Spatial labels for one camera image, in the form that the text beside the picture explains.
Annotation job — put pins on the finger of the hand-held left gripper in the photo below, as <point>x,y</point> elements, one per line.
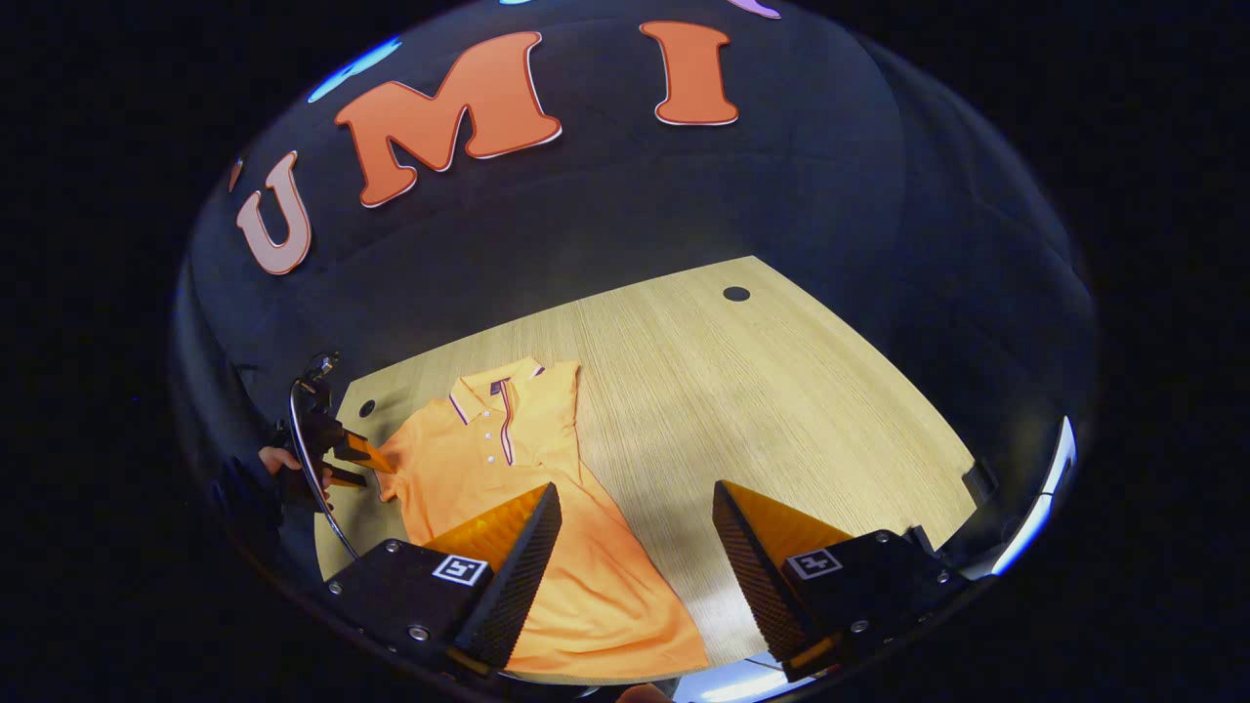
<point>347,479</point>
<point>366,454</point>

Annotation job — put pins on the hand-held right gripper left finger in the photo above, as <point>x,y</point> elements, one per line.
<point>527,566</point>

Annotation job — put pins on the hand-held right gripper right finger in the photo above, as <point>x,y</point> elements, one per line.
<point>747,571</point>

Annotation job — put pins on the orange T-shirt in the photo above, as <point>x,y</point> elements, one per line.
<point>586,586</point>

